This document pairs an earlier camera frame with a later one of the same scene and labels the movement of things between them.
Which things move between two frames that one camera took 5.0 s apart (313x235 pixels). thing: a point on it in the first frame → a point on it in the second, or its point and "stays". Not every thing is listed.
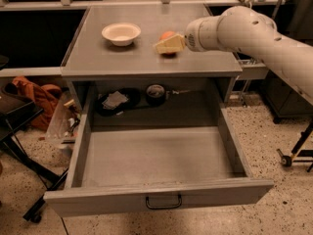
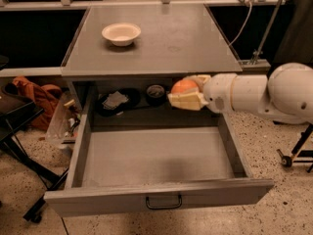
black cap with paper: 111,103 stays
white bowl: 120,33 stays
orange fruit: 165,35 → 184,86
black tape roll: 156,95 stays
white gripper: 195,34 → 217,92
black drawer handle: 165,207 stays
